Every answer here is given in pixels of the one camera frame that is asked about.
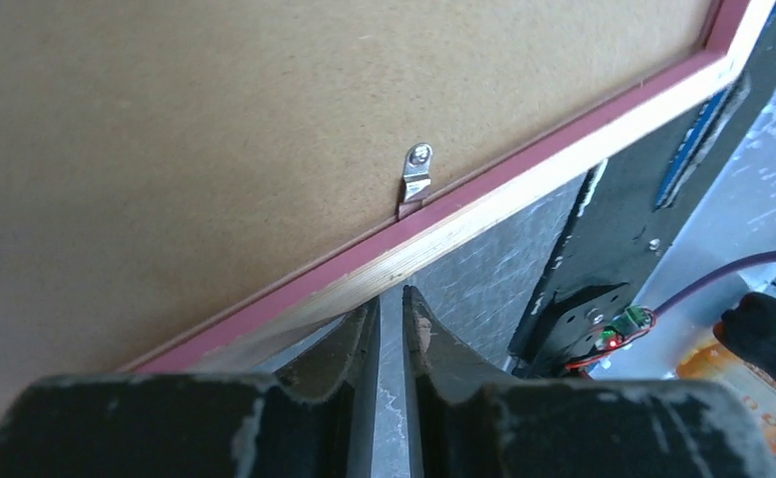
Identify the brown cardboard backing board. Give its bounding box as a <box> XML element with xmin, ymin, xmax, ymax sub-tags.
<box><xmin>0</xmin><ymin>0</ymin><xmax>725</xmax><ymax>450</ymax></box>

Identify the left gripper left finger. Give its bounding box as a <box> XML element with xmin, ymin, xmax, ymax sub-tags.
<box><xmin>0</xmin><ymin>299</ymin><xmax>380</xmax><ymax>477</ymax></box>

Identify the metal frame retaining clip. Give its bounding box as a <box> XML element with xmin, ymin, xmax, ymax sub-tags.
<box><xmin>395</xmin><ymin>142</ymin><xmax>434</xmax><ymax>220</ymax></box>

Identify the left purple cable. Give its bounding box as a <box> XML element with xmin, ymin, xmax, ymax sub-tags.
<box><xmin>650</xmin><ymin>247</ymin><xmax>776</xmax><ymax>318</ymax></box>

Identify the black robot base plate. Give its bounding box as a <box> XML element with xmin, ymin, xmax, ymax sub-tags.
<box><xmin>509</xmin><ymin>3</ymin><xmax>776</xmax><ymax>378</ymax></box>

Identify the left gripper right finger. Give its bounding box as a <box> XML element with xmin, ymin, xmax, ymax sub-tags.
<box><xmin>402</xmin><ymin>286</ymin><xmax>776</xmax><ymax>477</ymax></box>

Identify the pink wooden picture frame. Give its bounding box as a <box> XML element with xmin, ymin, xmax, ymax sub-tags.
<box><xmin>0</xmin><ymin>0</ymin><xmax>776</xmax><ymax>463</ymax></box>

